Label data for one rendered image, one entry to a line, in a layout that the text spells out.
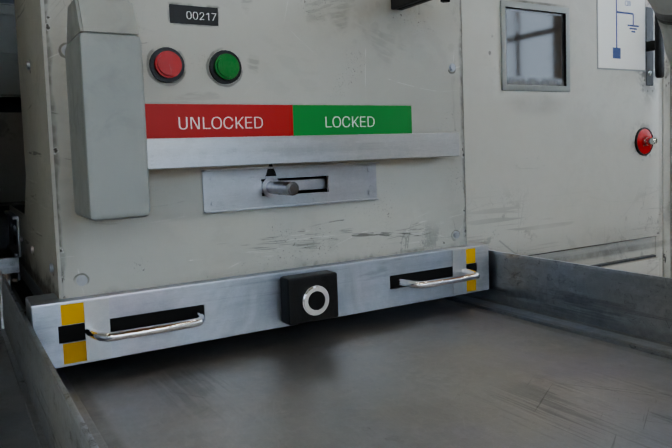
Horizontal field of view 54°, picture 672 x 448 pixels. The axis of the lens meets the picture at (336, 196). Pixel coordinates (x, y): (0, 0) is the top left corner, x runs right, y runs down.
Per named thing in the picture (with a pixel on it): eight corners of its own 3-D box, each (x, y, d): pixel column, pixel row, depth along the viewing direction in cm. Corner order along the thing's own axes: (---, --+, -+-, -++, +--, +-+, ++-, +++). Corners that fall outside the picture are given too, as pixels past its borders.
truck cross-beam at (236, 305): (489, 289, 85) (488, 243, 85) (35, 373, 58) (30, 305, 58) (463, 283, 90) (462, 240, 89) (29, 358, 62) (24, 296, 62)
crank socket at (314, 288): (342, 318, 71) (340, 272, 71) (292, 327, 68) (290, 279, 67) (329, 313, 73) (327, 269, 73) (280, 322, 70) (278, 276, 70)
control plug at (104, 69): (153, 216, 53) (141, -5, 52) (89, 222, 50) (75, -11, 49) (129, 211, 60) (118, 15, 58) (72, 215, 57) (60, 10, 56)
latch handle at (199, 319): (213, 325, 62) (213, 316, 62) (93, 345, 57) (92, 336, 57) (195, 314, 67) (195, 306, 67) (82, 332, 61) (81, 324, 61)
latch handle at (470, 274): (488, 278, 80) (487, 271, 80) (416, 290, 74) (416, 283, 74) (459, 272, 84) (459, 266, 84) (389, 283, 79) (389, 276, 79)
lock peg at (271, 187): (303, 199, 66) (302, 160, 66) (284, 200, 65) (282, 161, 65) (276, 196, 72) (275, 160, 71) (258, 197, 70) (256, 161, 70)
